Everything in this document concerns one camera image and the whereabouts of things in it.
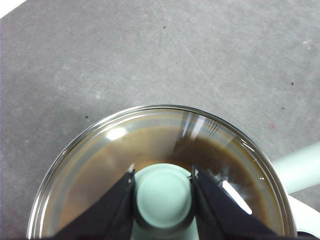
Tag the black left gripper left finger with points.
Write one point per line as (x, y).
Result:
(110, 217)

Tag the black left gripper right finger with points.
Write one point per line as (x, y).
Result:
(220, 217)

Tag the yellow pumpkin with green stem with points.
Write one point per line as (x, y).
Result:
(112, 162)

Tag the glass lid with green knob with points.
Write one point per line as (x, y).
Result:
(162, 197)

